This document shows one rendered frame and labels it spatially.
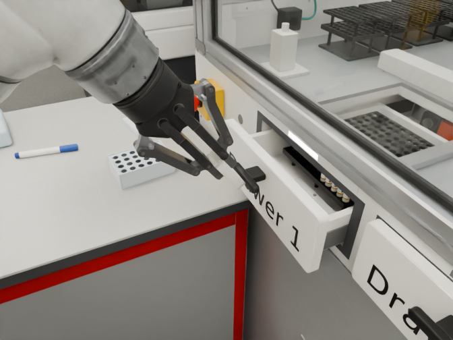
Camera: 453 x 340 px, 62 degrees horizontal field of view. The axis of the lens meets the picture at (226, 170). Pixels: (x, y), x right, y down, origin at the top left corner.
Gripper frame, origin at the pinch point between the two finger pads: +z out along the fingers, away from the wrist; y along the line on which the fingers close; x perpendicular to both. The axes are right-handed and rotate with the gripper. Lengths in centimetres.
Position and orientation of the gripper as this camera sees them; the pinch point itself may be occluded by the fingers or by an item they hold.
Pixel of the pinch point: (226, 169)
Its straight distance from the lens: 55.7
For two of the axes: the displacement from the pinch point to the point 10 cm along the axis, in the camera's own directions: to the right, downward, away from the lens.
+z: 5.2, 5.1, 6.9
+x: -4.3, -5.4, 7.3
